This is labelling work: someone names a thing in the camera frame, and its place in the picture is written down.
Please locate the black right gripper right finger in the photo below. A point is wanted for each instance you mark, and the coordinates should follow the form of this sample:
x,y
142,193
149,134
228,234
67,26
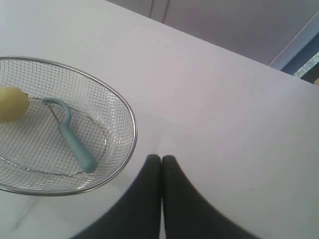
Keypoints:
x,y
187,215

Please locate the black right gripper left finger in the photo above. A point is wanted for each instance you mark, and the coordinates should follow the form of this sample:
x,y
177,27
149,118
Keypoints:
x,y
136,215

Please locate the yellow lemon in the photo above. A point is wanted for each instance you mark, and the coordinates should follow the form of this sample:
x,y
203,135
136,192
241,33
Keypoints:
x,y
14,104

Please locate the dark window frame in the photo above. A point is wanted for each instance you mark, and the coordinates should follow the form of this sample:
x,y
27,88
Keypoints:
x,y
300,58

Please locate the white cabinet doors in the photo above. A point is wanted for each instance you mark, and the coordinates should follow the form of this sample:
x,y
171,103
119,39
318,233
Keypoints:
x,y
271,32

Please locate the teal handled peeler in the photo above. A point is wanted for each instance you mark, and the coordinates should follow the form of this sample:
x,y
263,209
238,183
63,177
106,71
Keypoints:
x,y
82,155

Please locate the oval wire mesh basket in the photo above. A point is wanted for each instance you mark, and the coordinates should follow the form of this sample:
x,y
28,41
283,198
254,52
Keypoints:
x,y
34,158

